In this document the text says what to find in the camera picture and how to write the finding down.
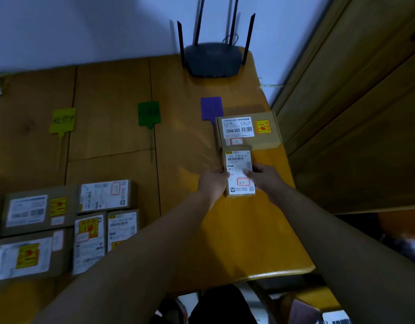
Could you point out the wooden cabinet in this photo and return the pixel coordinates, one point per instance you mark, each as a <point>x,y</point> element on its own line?
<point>356,97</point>

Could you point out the person's left forearm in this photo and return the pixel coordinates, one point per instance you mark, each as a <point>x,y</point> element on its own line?
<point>133,266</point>

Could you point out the wide cardboard box orange sticker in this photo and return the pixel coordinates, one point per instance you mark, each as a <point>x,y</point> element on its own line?
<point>249,129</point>

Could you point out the yellow plastic tag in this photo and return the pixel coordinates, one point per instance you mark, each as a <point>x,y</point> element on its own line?
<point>63,120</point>

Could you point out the person's left hand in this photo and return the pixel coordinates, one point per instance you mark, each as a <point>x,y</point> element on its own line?
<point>211,185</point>

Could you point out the purple plastic tag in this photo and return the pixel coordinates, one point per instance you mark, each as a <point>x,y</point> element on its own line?
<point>211,108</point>

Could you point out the person's right forearm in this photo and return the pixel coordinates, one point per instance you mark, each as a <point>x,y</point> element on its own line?
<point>342,263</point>

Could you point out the green plastic tag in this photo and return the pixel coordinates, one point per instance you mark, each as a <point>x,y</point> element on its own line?
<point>148,114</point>

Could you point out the black router with four antennas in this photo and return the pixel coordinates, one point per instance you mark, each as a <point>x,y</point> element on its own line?
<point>212,59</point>

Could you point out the person's dark clothing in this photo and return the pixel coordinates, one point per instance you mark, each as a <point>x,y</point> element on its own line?
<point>222,307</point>

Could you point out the person's left thumb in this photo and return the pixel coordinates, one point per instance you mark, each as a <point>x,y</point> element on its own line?
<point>223,172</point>

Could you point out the person's right hand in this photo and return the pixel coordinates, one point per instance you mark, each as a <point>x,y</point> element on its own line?
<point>267,180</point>

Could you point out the small cardboard box white label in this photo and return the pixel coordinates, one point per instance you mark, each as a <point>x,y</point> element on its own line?
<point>239,165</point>

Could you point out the group of labelled brown parcels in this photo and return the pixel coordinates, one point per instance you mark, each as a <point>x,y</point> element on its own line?
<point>59,229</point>

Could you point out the person's right thumb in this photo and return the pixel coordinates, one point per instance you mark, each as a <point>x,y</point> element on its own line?
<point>255,168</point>

